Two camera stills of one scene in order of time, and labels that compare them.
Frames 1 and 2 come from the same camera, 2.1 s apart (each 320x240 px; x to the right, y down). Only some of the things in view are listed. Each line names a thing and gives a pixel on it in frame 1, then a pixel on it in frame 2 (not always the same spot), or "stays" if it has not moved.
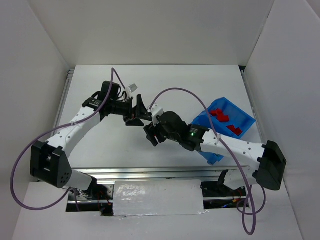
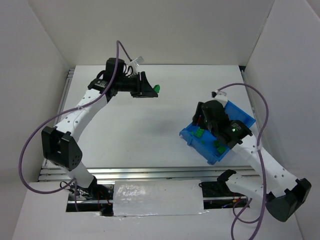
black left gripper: [133, 111] -> [142, 84]
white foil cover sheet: [158, 197] stays
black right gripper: [152, 132] -> [200, 116]
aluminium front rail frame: [198, 174] stays
